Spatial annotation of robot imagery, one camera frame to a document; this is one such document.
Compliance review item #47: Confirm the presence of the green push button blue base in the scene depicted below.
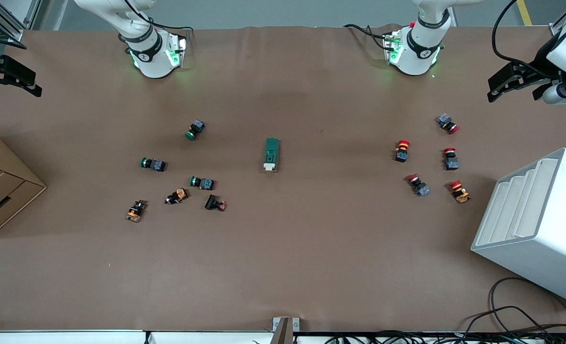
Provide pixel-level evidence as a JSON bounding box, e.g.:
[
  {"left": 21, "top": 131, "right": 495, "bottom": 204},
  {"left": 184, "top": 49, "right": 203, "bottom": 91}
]
[
  {"left": 141, "top": 157, "right": 167, "bottom": 172},
  {"left": 185, "top": 119, "right": 206, "bottom": 141},
  {"left": 189, "top": 176, "right": 215, "bottom": 191}
]

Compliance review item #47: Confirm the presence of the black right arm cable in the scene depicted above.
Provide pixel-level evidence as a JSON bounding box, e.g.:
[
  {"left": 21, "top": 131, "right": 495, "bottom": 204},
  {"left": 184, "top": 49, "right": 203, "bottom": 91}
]
[{"left": 124, "top": 0, "right": 194, "bottom": 33}]

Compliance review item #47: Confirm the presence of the white table edge rail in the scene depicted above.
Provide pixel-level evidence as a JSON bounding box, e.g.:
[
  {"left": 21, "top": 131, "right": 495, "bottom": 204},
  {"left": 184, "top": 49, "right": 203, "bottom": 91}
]
[{"left": 0, "top": 330, "right": 274, "bottom": 344}]

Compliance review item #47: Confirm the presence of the red push button orange base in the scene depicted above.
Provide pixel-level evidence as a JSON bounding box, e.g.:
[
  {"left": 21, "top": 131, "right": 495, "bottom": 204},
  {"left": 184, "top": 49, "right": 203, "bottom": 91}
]
[
  {"left": 394, "top": 140, "right": 411, "bottom": 163},
  {"left": 449, "top": 180, "right": 471, "bottom": 204}
]

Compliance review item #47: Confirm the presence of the black looped cable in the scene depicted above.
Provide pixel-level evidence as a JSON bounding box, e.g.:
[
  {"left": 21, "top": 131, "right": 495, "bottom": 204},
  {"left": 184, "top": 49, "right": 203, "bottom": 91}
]
[{"left": 465, "top": 277, "right": 566, "bottom": 335}]

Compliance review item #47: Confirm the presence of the black cable bundle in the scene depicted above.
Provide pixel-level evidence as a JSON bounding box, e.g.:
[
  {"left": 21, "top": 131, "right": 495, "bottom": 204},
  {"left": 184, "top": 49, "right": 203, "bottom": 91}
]
[{"left": 326, "top": 327, "right": 566, "bottom": 344}]

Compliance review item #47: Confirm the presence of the aluminium camera post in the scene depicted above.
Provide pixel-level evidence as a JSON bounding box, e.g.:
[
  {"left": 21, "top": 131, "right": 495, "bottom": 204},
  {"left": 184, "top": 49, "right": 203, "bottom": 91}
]
[{"left": 272, "top": 317, "right": 300, "bottom": 344}]

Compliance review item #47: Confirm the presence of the white stepped sorting rack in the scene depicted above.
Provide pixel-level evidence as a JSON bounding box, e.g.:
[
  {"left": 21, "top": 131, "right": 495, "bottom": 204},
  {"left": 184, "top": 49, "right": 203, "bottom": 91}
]
[{"left": 471, "top": 148, "right": 566, "bottom": 307}]

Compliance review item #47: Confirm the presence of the black push button red base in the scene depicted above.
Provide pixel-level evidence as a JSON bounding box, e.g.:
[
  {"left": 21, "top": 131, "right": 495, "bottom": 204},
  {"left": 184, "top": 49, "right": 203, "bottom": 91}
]
[{"left": 205, "top": 194, "right": 228, "bottom": 212}]

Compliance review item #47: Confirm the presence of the brown cardboard box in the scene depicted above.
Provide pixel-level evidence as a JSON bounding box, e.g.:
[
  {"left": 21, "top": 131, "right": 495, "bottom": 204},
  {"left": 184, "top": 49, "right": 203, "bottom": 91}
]
[{"left": 0, "top": 128, "right": 47, "bottom": 239}]

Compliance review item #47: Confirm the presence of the black left arm base cable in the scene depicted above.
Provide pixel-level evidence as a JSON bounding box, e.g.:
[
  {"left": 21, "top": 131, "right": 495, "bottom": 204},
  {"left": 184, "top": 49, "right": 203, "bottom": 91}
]
[{"left": 344, "top": 24, "right": 394, "bottom": 49}]

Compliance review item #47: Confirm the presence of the black selector switch orange base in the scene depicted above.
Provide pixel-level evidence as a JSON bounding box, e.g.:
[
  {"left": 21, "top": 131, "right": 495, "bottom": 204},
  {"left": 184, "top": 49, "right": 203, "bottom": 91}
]
[
  {"left": 165, "top": 188, "right": 188, "bottom": 205},
  {"left": 126, "top": 200, "right": 147, "bottom": 223}
]

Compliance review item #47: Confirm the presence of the green load switch white handle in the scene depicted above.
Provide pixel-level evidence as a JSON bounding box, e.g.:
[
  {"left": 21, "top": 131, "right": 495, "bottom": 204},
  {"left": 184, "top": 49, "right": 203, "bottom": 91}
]
[{"left": 263, "top": 138, "right": 281, "bottom": 172}]

